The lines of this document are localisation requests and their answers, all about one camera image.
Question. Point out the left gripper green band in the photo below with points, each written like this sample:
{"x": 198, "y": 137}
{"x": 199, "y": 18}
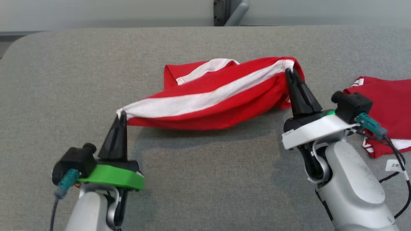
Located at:
{"x": 115, "y": 176}

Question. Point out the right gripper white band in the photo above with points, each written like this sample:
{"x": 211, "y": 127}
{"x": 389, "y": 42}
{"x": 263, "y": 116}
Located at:
{"x": 314, "y": 130}

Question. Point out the red white basketball jersey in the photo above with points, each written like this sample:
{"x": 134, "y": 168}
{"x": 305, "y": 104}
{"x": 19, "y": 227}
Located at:
{"x": 391, "y": 102}

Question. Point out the red shorts white stripe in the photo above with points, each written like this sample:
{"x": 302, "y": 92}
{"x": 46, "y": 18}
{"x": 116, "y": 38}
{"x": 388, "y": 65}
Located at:
{"x": 208, "y": 112}

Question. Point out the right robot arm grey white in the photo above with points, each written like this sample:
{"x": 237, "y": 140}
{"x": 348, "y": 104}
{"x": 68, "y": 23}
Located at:
{"x": 350, "y": 189}

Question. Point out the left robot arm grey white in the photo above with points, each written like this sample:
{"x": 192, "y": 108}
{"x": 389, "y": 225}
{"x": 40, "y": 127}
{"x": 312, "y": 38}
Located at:
{"x": 86, "y": 211}

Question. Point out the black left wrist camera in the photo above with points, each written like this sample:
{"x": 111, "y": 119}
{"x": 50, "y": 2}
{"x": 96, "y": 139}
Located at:
{"x": 75, "y": 162}

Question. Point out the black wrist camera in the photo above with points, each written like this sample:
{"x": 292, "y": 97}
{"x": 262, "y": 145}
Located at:
{"x": 351, "y": 104}
{"x": 75, "y": 162}

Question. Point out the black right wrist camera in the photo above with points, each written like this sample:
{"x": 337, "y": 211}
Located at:
{"x": 351, "y": 104}

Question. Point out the teal left camera connector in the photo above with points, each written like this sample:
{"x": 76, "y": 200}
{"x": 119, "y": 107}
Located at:
{"x": 66, "y": 183}

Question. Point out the teal camera connector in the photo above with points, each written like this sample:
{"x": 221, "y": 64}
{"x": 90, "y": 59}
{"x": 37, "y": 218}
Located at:
{"x": 372, "y": 125}
{"x": 66, "y": 183}

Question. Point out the teal right camera connector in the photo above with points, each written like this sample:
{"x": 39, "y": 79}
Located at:
{"x": 372, "y": 125}

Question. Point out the black perforated bracket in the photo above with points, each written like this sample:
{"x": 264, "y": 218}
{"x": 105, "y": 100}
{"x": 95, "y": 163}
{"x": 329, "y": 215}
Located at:
{"x": 220, "y": 12}

